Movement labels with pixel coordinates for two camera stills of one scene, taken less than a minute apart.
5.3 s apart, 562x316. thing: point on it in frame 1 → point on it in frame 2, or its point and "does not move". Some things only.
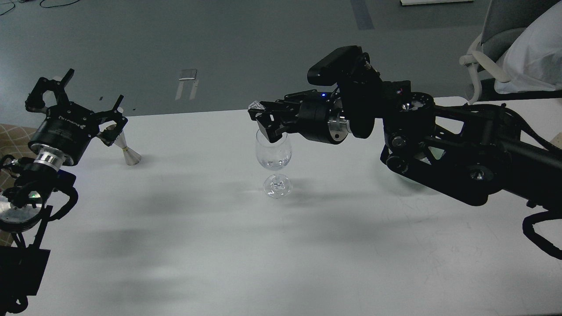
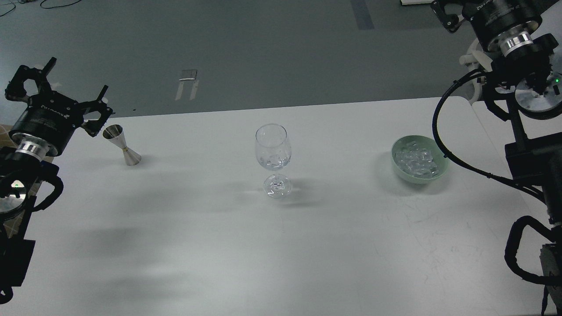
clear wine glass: x=275 y=156 does not move
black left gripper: x=62 y=134 → x=50 y=119
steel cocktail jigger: x=131 y=158 does not move
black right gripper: x=319 y=116 → x=497 y=22
